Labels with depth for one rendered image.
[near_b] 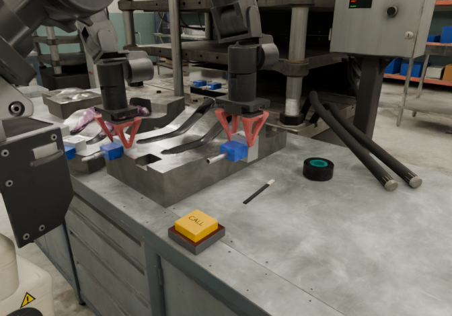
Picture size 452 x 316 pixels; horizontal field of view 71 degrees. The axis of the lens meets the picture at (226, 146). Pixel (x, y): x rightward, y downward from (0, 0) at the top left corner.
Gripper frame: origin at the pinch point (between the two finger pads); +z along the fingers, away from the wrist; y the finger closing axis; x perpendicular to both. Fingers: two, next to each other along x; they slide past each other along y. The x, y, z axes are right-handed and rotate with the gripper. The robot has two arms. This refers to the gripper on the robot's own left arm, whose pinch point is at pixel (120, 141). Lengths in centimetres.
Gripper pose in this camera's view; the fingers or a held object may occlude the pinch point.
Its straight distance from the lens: 85.5
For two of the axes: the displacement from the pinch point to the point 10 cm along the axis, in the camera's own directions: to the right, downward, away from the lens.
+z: 0.1, 9.2, 3.8
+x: -6.7, 2.9, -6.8
